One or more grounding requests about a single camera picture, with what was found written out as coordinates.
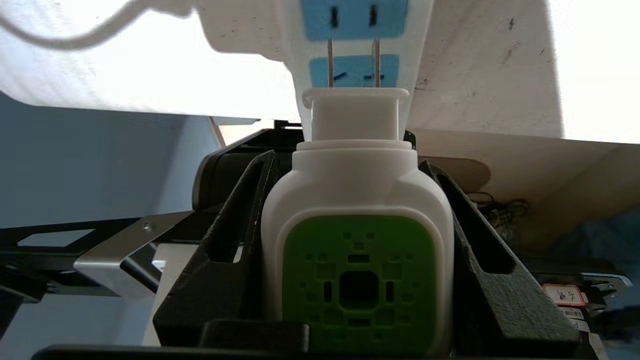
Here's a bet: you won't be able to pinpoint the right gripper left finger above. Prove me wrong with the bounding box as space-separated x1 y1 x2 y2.
153 150 279 348

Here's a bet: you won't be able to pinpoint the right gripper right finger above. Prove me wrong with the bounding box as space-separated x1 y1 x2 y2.
419 160 582 358

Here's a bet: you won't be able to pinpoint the white green mosquito repellent device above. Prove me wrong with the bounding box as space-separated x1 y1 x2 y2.
260 39 455 357

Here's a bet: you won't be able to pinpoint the white power strip blue sockets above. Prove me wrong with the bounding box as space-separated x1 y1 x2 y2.
278 0 435 142

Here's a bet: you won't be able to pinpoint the black cable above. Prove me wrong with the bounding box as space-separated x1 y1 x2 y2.
467 192 532 241

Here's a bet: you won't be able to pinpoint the white power cable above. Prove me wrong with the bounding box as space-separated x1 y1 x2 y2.
0 0 196 52

